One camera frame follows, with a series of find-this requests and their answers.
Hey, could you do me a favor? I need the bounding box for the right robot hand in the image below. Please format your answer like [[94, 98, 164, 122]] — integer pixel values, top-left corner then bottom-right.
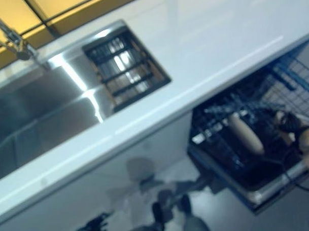
[[277, 110, 304, 137]]

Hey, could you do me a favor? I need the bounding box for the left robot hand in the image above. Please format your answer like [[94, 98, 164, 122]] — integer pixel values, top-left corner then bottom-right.
[[71, 212, 110, 231]]

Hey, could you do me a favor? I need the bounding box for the beige deep ceramic plate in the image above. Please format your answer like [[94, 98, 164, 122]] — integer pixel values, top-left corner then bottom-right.
[[227, 111, 265, 157]]

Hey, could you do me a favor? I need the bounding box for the white glossy cabinet door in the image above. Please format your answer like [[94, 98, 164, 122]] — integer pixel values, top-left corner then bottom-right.
[[0, 170, 103, 231], [67, 110, 199, 208]]

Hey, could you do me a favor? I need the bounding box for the right robot leg black foot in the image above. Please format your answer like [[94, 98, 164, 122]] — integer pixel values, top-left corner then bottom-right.
[[179, 193, 213, 231]]

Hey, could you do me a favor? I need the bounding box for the stainless steel sink basin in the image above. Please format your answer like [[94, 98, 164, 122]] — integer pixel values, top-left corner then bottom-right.
[[0, 17, 176, 182]]

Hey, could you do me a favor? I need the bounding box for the black slatted dish rack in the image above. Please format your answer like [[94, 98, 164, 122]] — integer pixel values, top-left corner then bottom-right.
[[82, 28, 170, 113]]

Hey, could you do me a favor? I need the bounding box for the chrome pull-down kitchen faucet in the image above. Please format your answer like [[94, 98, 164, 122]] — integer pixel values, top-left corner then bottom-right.
[[0, 7, 50, 74]]

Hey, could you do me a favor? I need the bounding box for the grey wire dishwasher basket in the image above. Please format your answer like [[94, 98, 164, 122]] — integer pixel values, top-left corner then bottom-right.
[[259, 55, 309, 123]]

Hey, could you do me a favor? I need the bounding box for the dark wire dishwasher plate rack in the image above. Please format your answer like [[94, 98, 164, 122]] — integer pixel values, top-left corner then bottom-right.
[[190, 90, 308, 175]]

